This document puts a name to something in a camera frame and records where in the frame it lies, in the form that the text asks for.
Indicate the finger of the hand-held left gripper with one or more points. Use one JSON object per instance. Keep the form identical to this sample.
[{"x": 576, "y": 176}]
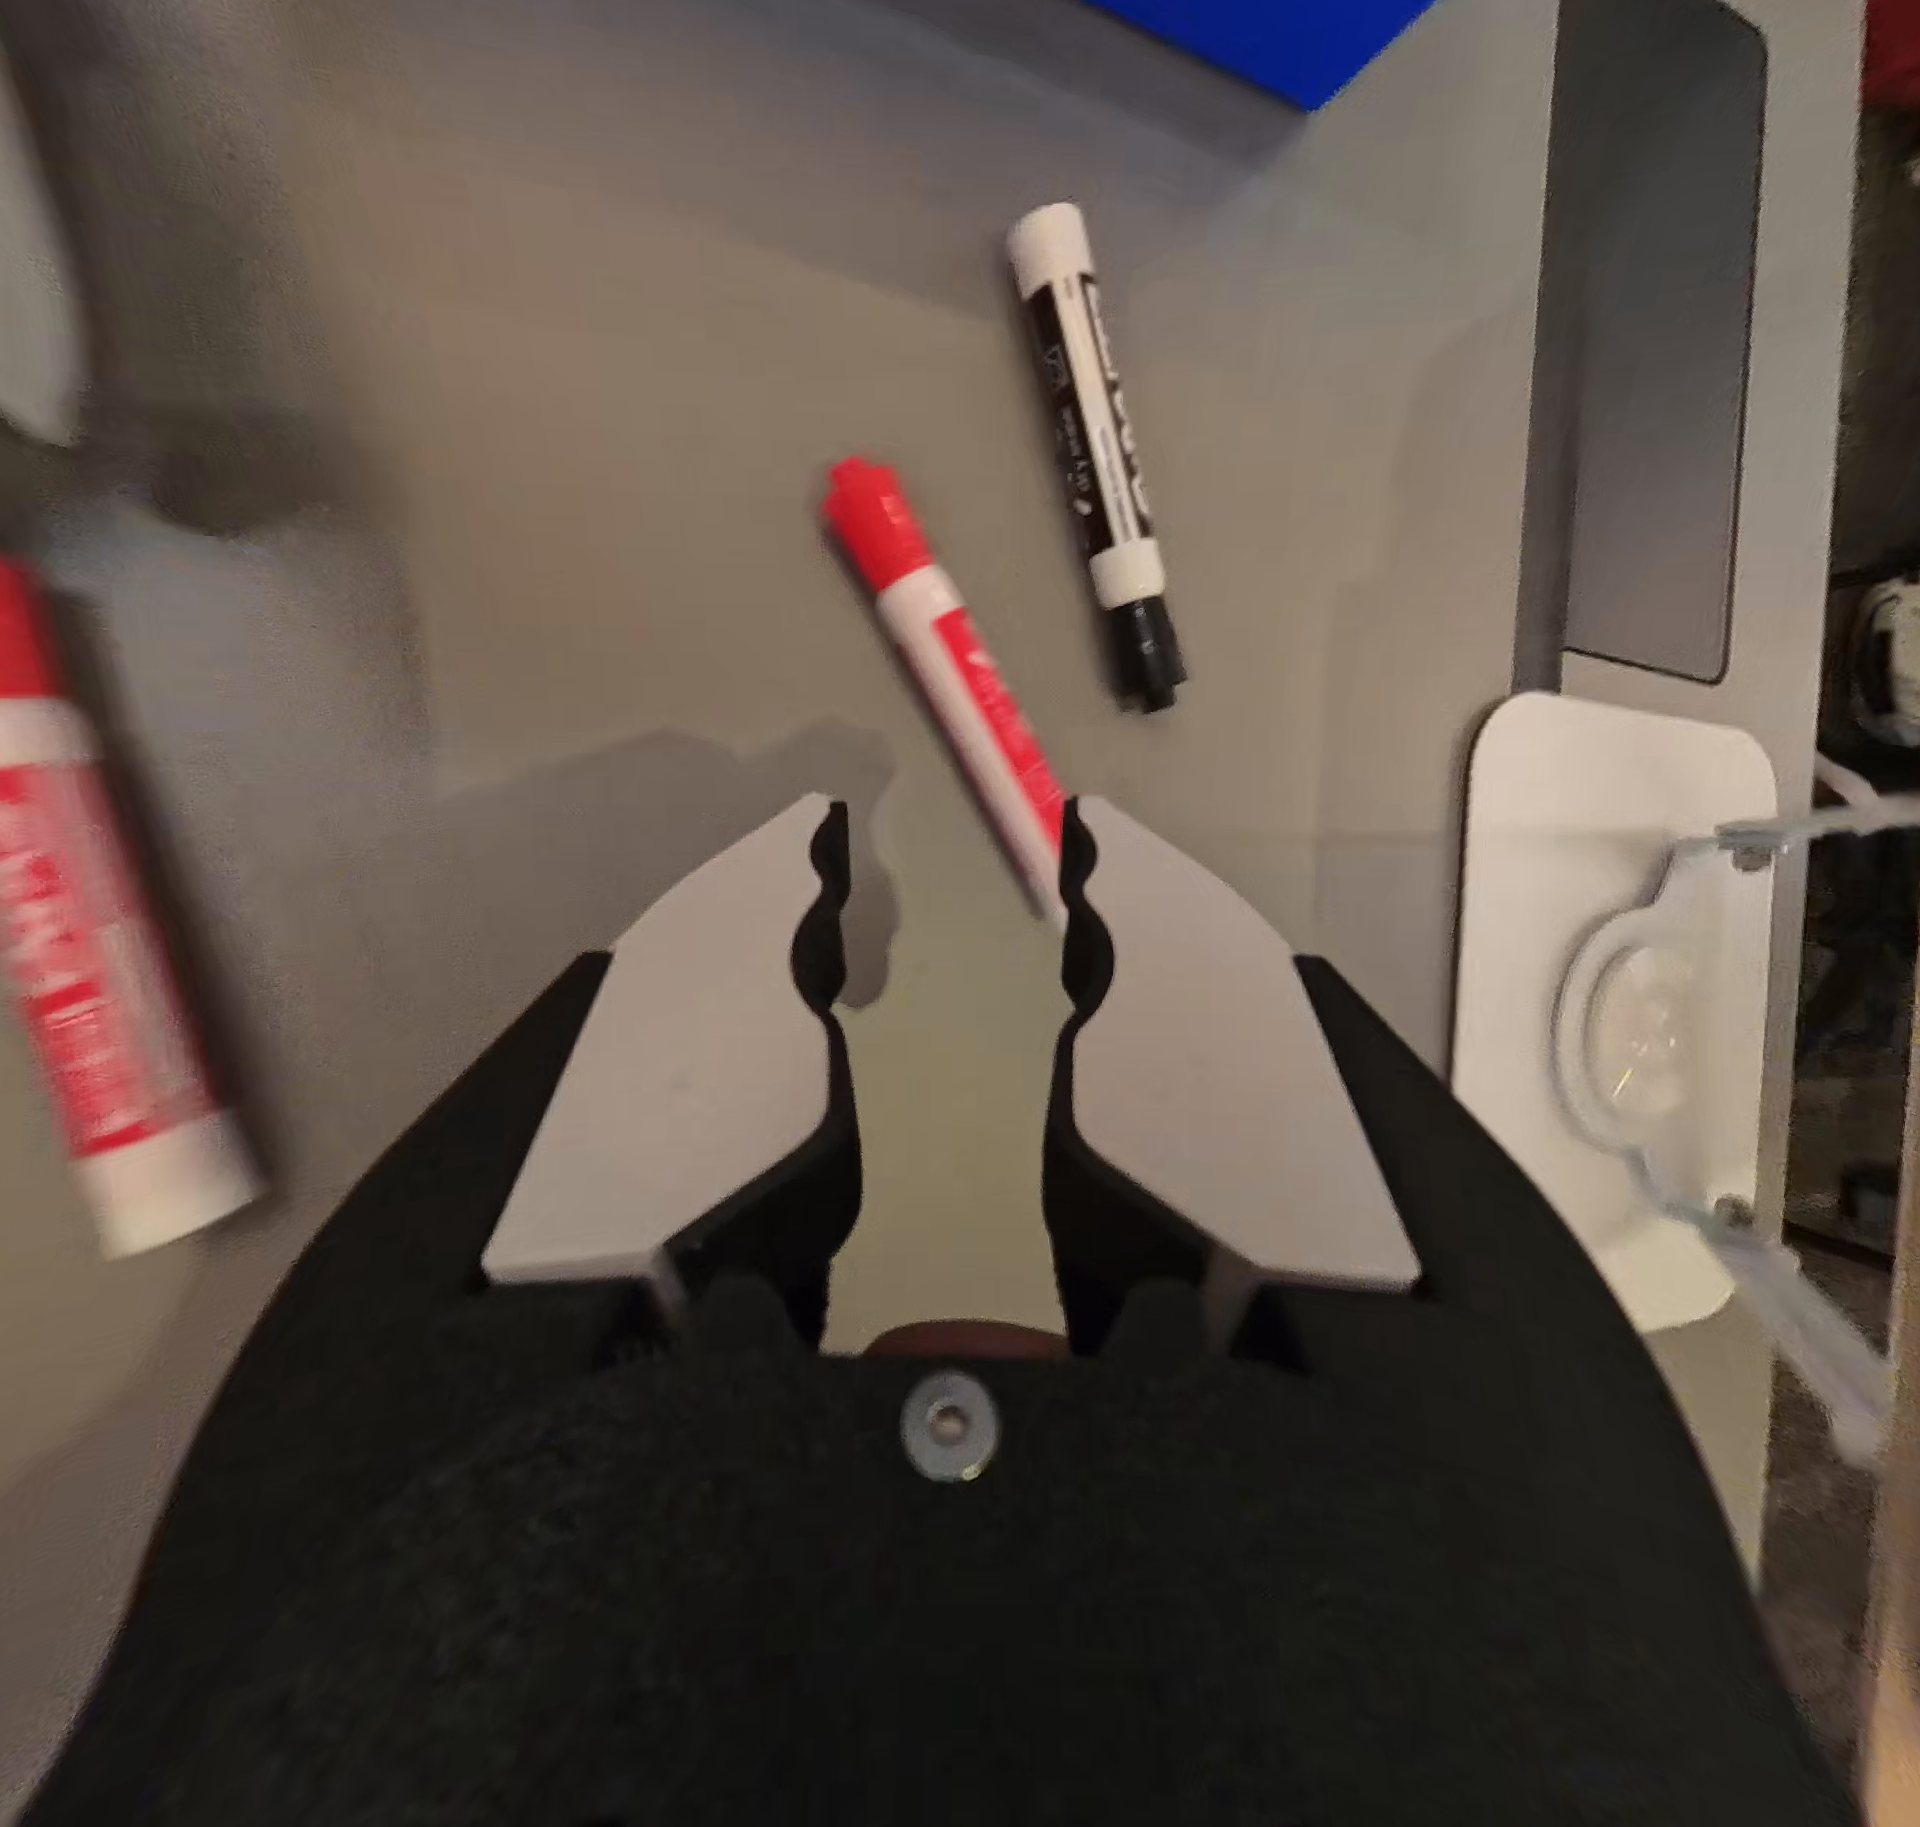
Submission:
[{"x": 30, "y": 296}]

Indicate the red whiteboard marker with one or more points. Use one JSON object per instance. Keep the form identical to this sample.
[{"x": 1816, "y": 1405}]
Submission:
[
  {"x": 930, "y": 619},
  {"x": 104, "y": 957}
]

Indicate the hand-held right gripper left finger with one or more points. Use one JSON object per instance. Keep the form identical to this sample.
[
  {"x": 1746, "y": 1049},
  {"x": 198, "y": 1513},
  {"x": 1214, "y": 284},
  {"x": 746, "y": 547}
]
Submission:
[{"x": 675, "y": 1077}]

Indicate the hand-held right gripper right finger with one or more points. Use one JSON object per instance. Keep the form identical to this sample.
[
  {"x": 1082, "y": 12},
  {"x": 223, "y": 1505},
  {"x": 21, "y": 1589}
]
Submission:
[{"x": 1214, "y": 1091}]

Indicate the grey desk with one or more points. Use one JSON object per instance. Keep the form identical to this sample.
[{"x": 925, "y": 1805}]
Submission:
[{"x": 524, "y": 282}]

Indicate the black whiteboard marker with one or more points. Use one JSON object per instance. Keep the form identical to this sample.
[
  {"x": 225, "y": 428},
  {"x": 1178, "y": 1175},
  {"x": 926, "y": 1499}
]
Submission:
[{"x": 1088, "y": 416}]

